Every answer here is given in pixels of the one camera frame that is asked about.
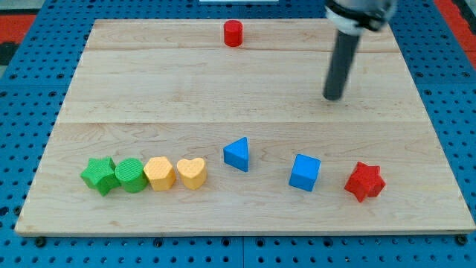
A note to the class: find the red star block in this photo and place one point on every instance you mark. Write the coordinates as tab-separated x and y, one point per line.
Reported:
365	181

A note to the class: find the robot arm end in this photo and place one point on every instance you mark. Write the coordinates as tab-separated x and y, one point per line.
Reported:
351	17

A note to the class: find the green star block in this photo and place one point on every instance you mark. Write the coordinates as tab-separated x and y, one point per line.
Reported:
99	175

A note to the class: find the blue triangle block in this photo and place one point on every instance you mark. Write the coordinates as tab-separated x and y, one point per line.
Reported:
236	154

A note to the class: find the yellow heart block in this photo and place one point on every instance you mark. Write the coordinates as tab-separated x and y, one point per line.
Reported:
193	172

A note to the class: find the wooden board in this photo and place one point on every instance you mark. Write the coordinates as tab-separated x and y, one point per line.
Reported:
171	87

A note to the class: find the blue cube block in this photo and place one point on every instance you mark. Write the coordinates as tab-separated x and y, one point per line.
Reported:
304	172

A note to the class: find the yellow hexagon block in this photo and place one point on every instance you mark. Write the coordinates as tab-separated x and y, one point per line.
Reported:
160	173

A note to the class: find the red cylinder block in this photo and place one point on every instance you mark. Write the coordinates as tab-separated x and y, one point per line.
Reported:
233	33

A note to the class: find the green cylinder block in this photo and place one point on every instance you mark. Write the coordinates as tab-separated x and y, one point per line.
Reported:
130	175

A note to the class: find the grey pusher rod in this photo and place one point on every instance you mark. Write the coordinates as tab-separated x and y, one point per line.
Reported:
340	65

